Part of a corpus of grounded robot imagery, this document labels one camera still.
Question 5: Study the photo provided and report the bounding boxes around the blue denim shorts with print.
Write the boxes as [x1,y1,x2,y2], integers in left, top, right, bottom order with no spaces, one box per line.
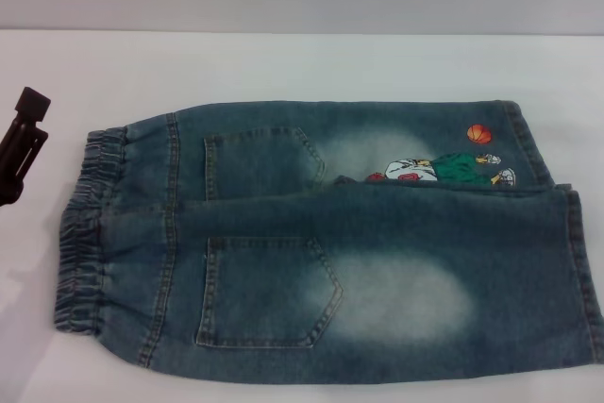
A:
[52,99,603,383]

